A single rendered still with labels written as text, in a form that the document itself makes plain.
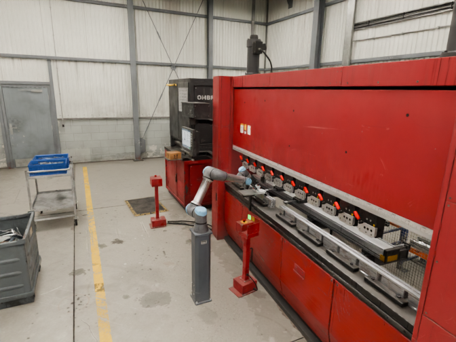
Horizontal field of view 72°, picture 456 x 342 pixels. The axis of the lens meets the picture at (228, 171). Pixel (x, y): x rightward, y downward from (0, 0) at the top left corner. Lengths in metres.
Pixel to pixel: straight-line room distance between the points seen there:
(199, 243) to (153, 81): 7.45
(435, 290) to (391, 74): 1.20
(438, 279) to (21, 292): 3.48
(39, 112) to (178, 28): 4.56
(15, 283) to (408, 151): 3.53
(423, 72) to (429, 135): 0.33
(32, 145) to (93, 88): 2.21
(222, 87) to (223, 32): 6.74
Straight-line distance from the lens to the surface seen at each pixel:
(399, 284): 2.32
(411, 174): 2.08
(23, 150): 9.95
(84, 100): 9.74
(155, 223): 5.09
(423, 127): 2.03
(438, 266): 1.83
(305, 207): 3.36
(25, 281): 3.80
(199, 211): 3.02
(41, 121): 9.79
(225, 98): 4.19
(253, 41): 4.01
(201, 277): 3.30
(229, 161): 4.32
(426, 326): 1.99
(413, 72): 2.07
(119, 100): 9.81
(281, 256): 3.20
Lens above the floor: 2.11
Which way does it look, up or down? 14 degrees down
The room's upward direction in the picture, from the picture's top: 1 degrees clockwise
